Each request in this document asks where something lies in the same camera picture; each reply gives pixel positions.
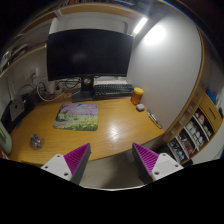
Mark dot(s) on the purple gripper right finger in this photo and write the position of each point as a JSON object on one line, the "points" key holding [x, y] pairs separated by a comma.
{"points": [[153, 166]]}

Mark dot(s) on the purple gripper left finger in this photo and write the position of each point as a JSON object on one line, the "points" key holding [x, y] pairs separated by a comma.
{"points": [[70, 166]]}

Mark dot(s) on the floral landscape mouse pad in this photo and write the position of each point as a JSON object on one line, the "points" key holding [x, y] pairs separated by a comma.
{"points": [[79, 117]]}

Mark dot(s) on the small round glass object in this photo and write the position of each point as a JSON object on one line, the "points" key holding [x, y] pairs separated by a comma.
{"points": [[36, 142]]}

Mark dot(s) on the wooden shoe shelf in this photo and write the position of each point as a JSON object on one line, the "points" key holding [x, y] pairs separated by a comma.
{"points": [[194, 130]]}

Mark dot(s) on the small grey case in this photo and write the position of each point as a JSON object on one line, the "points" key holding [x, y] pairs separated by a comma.
{"points": [[140, 107]]}

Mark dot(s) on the pale green object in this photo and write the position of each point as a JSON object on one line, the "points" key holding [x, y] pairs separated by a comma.
{"points": [[5, 140]]}

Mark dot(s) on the orange plastic jar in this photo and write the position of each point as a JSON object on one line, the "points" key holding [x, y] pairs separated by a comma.
{"points": [[136, 96]]}

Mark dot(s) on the black mechanical keyboard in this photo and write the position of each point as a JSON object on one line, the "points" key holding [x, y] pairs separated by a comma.
{"points": [[104, 91]]}

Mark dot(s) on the silver laptop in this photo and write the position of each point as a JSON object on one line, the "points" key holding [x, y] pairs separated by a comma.
{"points": [[16, 108]]}

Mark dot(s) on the black computer monitor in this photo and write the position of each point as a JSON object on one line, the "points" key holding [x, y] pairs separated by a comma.
{"points": [[87, 53]]}

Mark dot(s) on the white LED light bar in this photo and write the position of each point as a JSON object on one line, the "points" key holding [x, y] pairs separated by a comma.
{"points": [[140, 25]]}

